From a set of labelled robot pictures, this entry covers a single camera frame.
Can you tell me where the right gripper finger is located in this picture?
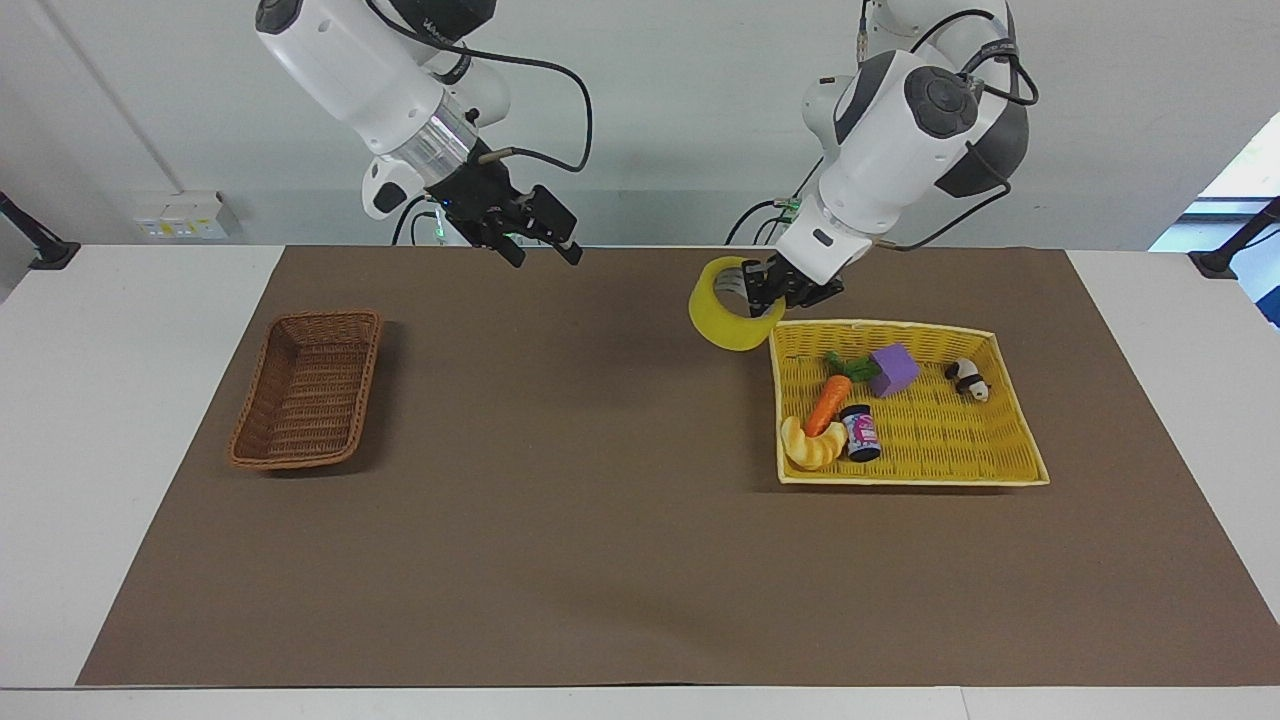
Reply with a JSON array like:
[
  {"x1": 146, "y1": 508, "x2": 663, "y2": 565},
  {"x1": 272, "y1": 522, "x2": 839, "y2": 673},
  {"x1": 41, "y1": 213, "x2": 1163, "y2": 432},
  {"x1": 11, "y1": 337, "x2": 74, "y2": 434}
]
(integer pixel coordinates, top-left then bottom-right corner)
[
  {"x1": 470, "y1": 216, "x2": 529, "y2": 269},
  {"x1": 518, "y1": 184, "x2": 585, "y2": 267}
]

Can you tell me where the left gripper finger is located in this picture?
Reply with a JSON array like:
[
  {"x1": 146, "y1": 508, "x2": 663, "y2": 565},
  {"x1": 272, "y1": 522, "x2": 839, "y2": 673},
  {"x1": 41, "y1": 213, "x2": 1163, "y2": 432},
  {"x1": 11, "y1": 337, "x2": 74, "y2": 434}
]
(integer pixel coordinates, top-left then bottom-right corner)
[
  {"x1": 741, "y1": 256, "x2": 791, "y2": 318},
  {"x1": 786, "y1": 278, "x2": 847, "y2": 310}
]

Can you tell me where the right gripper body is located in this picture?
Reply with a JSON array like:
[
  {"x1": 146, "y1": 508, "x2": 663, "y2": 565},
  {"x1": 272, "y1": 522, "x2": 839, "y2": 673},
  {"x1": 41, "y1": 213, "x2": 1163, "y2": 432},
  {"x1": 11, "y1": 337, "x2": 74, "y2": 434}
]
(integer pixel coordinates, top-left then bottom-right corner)
[{"x1": 424, "y1": 158, "x2": 533, "y2": 247}]

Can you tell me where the yellow tape roll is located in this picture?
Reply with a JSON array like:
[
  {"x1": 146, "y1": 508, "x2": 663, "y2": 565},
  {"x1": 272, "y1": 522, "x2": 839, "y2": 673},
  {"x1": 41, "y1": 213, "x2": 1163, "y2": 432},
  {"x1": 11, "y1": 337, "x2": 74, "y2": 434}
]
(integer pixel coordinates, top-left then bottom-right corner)
[{"x1": 688, "y1": 256, "x2": 788, "y2": 354}]

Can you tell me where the yellow woven basket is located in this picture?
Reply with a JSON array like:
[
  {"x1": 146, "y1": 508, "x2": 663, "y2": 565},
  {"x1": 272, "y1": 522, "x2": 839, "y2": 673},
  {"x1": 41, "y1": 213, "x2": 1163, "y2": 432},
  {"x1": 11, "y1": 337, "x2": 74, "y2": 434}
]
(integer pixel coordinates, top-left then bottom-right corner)
[{"x1": 767, "y1": 319, "x2": 1052, "y2": 488}]

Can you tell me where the brown wicker basket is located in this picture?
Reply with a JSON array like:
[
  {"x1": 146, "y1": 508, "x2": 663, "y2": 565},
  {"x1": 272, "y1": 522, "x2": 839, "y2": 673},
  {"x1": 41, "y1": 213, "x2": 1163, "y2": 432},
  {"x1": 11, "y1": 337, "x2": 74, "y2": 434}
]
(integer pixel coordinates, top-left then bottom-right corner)
[{"x1": 226, "y1": 308, "x2": 385, "y2": 472}]

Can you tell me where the orange toy carrot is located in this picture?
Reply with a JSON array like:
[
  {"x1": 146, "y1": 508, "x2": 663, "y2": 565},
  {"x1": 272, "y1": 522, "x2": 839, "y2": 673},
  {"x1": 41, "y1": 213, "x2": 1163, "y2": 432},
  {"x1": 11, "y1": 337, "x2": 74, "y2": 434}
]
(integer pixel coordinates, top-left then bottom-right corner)
[{"x1": 803, "y1": 350, "x2": 882, "y2": 439}]

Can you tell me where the purple cube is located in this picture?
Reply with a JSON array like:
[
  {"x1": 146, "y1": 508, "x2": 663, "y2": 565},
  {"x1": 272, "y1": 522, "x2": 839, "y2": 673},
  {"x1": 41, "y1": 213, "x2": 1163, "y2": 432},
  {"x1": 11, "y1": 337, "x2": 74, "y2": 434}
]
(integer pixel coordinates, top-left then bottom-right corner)
[{"x1": 867, "y1": 342, "x2": 921, "y2": 399}]

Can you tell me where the small pink can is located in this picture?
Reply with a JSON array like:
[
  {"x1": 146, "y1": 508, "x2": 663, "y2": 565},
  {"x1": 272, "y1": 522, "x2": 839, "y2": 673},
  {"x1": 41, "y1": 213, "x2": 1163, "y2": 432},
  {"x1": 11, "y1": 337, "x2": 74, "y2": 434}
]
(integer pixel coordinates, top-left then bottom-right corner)
[{"x1": 838, "y1": 403, "x2": 884, "y2": 464}]

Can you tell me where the toy croissant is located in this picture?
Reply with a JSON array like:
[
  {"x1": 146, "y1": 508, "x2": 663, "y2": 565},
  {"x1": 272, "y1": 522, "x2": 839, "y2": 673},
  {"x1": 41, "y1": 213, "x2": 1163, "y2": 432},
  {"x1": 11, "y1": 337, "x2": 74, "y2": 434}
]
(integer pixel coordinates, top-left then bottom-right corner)
[{"x1": 780, "y1": 414, "x2": 849, "y2": 473}]

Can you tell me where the small panda toy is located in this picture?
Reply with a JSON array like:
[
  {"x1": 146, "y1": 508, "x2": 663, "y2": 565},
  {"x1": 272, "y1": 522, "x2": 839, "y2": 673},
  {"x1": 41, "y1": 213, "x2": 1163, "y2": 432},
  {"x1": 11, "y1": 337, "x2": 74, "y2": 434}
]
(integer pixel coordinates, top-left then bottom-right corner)
[{"x1": 944, "y1": 356, "x2": 993, "y2": 405}]

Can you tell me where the black stand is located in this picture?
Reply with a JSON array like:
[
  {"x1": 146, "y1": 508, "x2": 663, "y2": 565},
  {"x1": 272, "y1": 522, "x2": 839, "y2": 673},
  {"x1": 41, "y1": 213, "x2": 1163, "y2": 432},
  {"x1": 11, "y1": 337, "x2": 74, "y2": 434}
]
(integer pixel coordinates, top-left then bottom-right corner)
[
  {"x1": 1187, "y1": 196, "x2": 1280, "y2": 281},
  {"x1": 0, "y1": 190, "x2": 82, "y2": 272}
]

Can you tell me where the black cable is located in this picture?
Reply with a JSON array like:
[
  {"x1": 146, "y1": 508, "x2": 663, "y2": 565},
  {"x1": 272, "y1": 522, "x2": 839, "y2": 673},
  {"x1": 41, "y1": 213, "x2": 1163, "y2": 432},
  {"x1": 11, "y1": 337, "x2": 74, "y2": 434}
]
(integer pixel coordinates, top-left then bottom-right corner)
[
  {"x1": 858, "y1": 0, "x2": 1041, "y2": 108},
  {"x1": 872, "y1": 140, "x2": 1014, "y2": 253},
  {"x1": 725, "y1": 158, "x2": 827, "y2": 247},
  {"x1": 364, "y1": 0, "x2": 595, "y2": 174},
  {"x1": 390, "y1": 194, "x2": 433, "y2": 247}
]

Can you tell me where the white wall socket box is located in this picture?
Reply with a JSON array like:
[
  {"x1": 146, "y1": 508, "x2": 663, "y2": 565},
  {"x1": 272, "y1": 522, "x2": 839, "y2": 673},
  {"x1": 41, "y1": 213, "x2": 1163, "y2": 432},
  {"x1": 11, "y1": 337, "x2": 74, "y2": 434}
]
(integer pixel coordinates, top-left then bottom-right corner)
[{"x1": 132, "y1": 191, "x2": 242, "y2": 242}]

